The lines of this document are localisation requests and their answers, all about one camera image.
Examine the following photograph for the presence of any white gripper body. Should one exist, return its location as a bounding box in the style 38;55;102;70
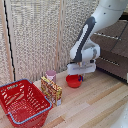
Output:
66;60;98;77

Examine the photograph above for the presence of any pink cup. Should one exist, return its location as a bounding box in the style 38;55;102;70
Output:
45;69;58;84

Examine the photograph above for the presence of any red shopping basket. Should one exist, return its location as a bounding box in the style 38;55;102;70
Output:
0;78;54;128

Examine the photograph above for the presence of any red bowl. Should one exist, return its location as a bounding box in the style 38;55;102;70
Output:
65;74;84;89

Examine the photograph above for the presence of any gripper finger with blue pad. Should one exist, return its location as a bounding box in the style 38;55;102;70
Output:
78;74;84;83

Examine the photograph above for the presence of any granola bars box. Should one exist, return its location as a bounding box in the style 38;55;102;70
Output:
40;75;64;107

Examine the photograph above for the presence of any dark wooden cabinet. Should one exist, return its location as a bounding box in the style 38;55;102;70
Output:
90;19;128;81

